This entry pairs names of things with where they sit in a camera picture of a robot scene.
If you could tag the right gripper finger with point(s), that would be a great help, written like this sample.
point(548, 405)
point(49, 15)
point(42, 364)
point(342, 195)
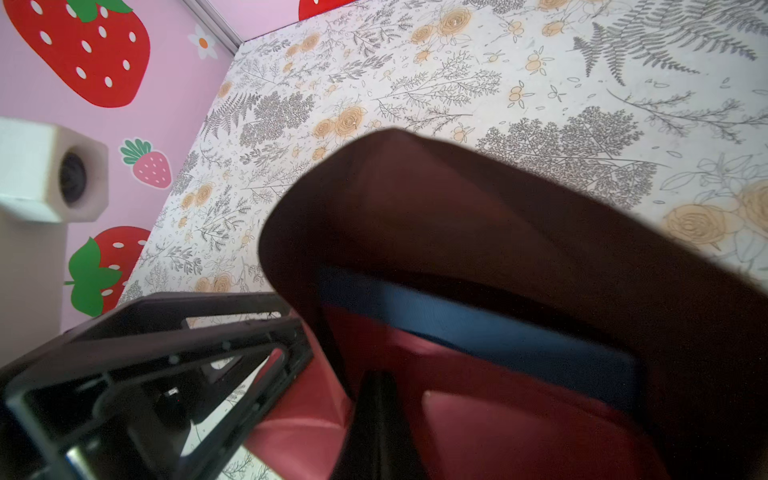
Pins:
point(378, 443)

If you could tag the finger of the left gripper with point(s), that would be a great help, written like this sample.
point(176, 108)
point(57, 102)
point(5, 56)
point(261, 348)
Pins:
point(168, 386)

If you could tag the blue gift box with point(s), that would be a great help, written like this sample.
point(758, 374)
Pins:
point(512, 341)

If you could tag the maroon wrapping paper sheet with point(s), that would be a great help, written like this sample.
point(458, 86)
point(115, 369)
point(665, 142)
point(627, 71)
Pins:
point(434, 216)

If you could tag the floral table mat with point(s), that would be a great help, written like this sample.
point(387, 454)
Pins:
point(655, 109)

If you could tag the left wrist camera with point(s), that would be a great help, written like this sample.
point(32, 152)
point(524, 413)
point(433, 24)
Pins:
point(52, 174)

